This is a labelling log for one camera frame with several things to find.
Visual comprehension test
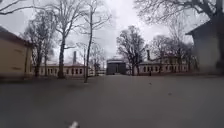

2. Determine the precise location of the grey building with dark roof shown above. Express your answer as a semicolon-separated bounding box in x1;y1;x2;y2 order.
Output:
185;19;224;75

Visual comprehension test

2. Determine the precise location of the row of bare trees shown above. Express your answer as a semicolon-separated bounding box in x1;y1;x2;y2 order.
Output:
148;19;198;74

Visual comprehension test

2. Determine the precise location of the large bare tree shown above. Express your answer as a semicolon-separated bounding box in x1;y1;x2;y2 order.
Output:
19;9;58;79
116;25;147;77
133;0;224;72
46;0;85;80

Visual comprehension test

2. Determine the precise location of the thin bare tree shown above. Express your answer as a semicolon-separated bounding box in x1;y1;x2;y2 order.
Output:
77;0;113;84

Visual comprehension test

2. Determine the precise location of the robot's own part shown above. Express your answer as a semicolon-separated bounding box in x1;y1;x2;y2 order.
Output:
68;120;80;128

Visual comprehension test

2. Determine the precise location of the yellow building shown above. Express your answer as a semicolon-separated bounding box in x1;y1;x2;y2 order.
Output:
0;25;34;80

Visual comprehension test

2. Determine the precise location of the small dark building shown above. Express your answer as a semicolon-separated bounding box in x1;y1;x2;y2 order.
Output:
106;58;128;76

